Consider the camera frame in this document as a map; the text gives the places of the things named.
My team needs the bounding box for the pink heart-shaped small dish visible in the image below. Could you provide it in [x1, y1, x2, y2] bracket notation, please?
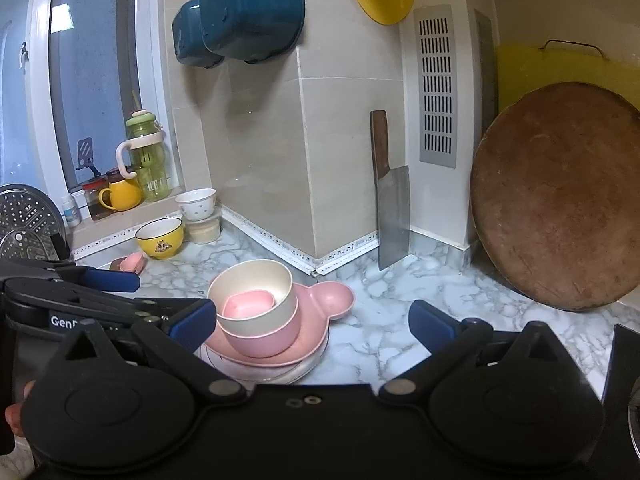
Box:
[222, 289, 276, 320]

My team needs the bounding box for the white round plate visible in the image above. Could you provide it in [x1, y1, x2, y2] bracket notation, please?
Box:
[195, 335, 330, 390]

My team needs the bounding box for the cream round bowl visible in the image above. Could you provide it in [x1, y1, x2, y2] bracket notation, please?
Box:
[207, 259, 297, 337]

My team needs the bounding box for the pink round bowl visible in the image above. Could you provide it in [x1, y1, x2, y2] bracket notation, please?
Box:
[222, 306, 300, 359]

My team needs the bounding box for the pink bear-shaped plate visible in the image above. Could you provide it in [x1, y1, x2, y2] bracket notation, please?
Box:
[205, 281, 355, 368]

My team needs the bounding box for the person's left hand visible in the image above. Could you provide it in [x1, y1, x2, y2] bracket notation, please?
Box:
[4, 380, 35, 438]

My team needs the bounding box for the pink soap on dish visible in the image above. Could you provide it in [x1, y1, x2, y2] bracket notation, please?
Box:
[110, 252, 146, 275]

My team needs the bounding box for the yellow cartoon bowl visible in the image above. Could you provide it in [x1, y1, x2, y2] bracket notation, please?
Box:
[134, 218, 184, 260]

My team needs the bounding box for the small white bottle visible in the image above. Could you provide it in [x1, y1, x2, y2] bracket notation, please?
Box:
[62, 194, 82, 229]

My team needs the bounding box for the metal steamer tray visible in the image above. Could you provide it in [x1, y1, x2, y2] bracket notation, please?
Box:
[1, 183, 68, 260]

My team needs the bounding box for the yellow mug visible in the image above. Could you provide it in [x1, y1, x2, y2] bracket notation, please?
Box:
[98, 179, 142, 211]

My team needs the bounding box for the dark glass jar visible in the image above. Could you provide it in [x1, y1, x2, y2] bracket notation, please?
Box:
[82, 176, 112, 221]

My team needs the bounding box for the cream container under bowl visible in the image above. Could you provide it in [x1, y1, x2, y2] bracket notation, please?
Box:
[186, 214, 221, 245]

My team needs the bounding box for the white dotted bowl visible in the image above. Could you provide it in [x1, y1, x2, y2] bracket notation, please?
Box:
[175, 188, 216, 222]

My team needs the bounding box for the phone stand on window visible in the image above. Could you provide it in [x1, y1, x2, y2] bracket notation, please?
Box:
[75, 138, 102, 179]

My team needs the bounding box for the green water bottle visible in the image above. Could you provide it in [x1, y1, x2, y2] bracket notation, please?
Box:
[115, 110, 171, 203]

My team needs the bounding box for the black gas stove top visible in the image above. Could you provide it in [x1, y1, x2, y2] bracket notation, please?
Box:
[597, 324, 639, 479]

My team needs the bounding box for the round brown wooden cutting board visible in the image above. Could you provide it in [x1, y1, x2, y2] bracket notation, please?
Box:
[471, 82, 639, 312]

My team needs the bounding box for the blue hanging basin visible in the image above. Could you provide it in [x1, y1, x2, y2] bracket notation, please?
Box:
[171, 0, 224, 70]
[200, 0, 305, 64]

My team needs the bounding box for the grey vent grille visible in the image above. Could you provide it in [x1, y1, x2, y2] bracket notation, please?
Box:
[413, 4, 458, 169]
[475, 10, 498, 132]

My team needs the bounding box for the yellow plastic cutting board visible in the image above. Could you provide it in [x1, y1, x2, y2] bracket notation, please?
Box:
[496, 44, 640, 110]

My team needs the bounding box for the cleaver with wooden handle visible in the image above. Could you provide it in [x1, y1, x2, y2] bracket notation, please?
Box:
[370, 110, 410, 270]

